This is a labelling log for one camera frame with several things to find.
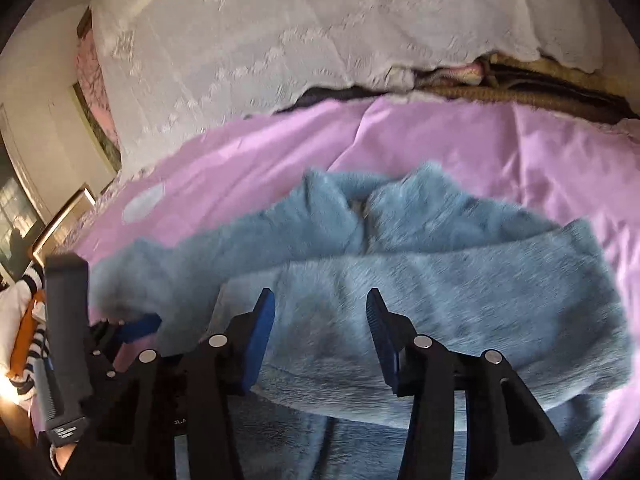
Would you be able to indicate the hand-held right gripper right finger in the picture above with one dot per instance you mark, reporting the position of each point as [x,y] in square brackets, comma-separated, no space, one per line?
[384,347]

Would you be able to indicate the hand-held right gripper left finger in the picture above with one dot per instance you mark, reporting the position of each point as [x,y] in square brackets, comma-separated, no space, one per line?
[259,342]

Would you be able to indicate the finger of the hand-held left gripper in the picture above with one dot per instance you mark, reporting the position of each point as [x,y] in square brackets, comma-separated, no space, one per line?
[140,325]

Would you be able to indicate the blue fleece garment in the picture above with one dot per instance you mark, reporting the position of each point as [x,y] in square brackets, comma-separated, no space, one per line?
[450,285]

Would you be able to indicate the orange cloth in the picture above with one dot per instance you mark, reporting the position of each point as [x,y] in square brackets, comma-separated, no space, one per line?
[27,335]

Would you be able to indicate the striped orange white clothing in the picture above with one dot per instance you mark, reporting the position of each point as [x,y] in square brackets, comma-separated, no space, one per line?
[31,280]

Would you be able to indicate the window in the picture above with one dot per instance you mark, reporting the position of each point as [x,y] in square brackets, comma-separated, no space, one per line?
[15,210]

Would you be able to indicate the pink bedsheet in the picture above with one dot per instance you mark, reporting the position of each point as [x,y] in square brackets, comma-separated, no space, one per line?
[250,160]

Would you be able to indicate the pink floral quilt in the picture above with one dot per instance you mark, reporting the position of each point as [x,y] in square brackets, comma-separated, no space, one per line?
[90,80]

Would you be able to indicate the dark folded cloth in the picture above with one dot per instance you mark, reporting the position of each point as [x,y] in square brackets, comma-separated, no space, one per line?
[335,96]

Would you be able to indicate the pink striped cloth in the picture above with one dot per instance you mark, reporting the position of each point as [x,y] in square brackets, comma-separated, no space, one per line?
[462,72]

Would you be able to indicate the brown woven mat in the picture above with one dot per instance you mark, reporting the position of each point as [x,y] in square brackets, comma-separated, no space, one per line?
[530,96]

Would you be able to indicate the white lace cover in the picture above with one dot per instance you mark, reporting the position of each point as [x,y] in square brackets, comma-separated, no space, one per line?
[250,35]

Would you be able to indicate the wooden frame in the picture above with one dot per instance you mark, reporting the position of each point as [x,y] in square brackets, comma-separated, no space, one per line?
[62,215]

